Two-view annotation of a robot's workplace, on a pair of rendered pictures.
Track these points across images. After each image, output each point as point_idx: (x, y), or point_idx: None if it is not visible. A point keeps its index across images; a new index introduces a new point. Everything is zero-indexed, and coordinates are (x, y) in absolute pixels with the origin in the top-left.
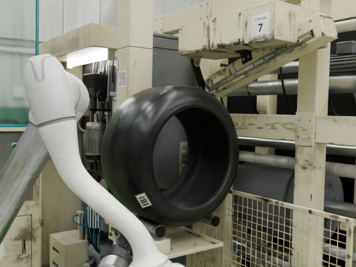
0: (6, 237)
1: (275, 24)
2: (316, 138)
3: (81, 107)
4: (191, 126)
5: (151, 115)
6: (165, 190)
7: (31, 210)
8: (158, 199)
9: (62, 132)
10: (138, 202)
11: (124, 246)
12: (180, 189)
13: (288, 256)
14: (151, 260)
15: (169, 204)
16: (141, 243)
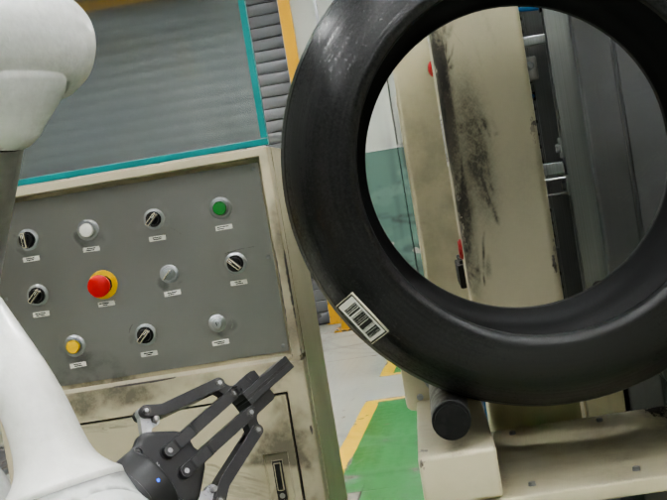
0: (228, 454)
1: None
2: None
3: (7, 55)
4: (653, 46)
5: (335, 35)
6: (590, 288)
7: (284, 380)
8: (406, 311)
9: None
10: (354, 326)
11: (167, 451)
12: (645, 279)
13: None
14: (31, 477)
15: (456, 326)
16: (13, 428)
